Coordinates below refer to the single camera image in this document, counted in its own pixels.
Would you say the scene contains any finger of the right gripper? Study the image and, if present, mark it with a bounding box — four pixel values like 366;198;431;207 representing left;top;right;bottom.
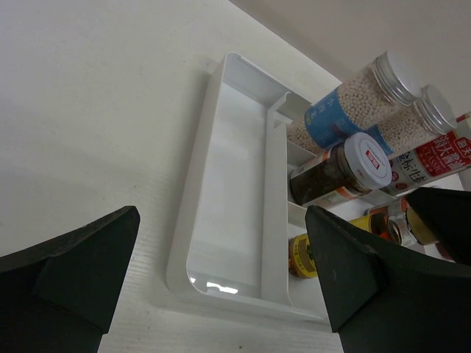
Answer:
406;187;470;265

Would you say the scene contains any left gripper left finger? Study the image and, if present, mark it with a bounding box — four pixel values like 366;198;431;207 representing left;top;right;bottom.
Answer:
1;206;140;352

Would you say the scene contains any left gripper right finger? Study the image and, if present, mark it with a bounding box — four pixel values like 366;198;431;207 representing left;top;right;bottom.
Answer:
305;206;470;352

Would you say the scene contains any small yellow label bottle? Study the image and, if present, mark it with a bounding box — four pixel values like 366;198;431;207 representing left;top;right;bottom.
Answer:
288;208;438;279

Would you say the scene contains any tall dark soy sauce bottle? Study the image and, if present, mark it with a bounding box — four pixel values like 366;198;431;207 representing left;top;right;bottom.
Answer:
382;113;470;196

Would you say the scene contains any pink label spice jar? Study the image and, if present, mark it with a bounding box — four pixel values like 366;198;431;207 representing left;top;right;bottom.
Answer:
366;85;457;159

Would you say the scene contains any blue label spice jar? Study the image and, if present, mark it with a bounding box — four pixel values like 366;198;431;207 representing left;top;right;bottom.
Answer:
286;51;422;154

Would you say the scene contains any white divided organizer tray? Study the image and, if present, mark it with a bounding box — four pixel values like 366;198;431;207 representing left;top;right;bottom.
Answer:
164;51;406;324

